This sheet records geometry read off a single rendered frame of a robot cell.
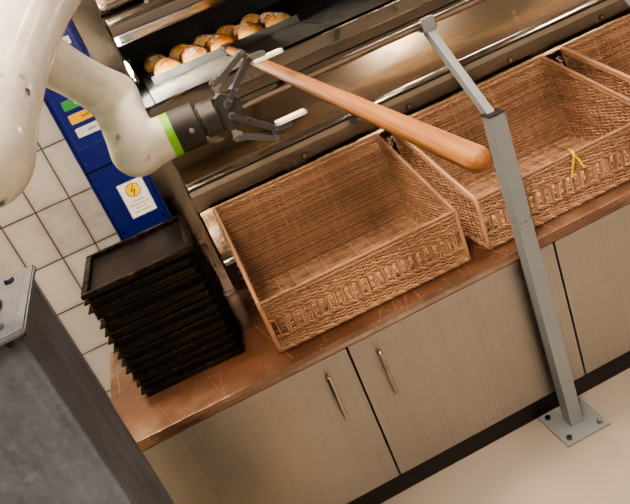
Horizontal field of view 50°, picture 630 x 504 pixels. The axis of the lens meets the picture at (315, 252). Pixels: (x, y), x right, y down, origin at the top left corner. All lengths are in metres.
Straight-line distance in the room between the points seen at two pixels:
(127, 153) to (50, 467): 0.70
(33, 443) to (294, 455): 1.03
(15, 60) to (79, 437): 0.44
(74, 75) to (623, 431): 1.63
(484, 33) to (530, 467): 1.28
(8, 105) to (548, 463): 1.65
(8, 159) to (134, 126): 0.70
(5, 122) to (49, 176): 1.27
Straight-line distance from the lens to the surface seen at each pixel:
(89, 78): 1.37
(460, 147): 0.75
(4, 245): 2.07
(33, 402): 0.85
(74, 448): 0.89
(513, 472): 2.02
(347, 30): 2.07
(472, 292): 1.77
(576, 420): 2.09
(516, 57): 2.32
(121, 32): 1.81
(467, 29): 2.22
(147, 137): 1.40
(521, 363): 1.95
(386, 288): 1.72
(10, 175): 0.74
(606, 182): 1.96
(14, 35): 0.88
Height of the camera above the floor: 1.46
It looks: 24 degrees down
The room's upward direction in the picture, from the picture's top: 23 degrees counter-clockwise
